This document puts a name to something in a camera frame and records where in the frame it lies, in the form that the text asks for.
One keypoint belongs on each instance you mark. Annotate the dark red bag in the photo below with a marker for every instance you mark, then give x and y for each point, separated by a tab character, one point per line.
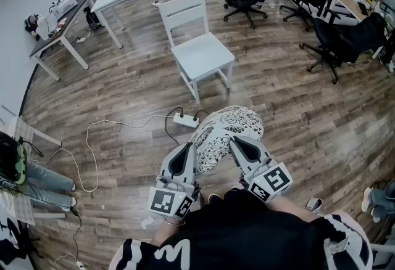
31	25

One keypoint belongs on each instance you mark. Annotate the person's right forearm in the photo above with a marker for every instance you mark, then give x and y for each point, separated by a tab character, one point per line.
293	210

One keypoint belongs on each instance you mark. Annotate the person's black striped shirt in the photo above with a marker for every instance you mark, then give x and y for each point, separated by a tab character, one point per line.
247	241

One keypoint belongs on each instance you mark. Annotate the person's left forearm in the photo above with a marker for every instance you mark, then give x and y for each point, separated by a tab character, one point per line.
165	233

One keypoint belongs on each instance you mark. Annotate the wooden desk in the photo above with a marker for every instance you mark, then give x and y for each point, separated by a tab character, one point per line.
348	5

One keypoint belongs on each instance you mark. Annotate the floral black white cushion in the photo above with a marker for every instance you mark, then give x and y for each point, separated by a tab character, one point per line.
222	127

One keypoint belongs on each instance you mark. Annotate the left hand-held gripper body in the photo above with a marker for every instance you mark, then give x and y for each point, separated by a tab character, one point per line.
168	201

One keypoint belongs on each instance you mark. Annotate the white power strip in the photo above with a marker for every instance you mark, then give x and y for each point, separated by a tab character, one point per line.
81	40
185	120

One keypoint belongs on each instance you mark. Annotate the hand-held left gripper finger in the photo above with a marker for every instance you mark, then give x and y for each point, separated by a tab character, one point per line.
192	167
166	167

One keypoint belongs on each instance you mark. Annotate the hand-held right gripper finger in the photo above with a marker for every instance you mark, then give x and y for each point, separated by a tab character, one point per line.
242	164
263	153

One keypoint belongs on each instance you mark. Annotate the white printer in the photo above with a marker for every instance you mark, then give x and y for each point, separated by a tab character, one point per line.
63	5

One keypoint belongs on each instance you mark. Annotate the white wooden chair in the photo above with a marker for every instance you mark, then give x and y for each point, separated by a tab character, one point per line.
200	56

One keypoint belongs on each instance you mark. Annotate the crumpled white paper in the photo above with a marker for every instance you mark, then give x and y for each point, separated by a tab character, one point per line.
148	223

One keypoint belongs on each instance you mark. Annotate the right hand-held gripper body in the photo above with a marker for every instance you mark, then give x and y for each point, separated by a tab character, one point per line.
271	182

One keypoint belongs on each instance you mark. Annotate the dark-top white-legged desk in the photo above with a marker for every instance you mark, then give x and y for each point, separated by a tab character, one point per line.
43	45

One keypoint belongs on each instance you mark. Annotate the black bag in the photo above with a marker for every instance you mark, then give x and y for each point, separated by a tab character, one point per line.
92	19

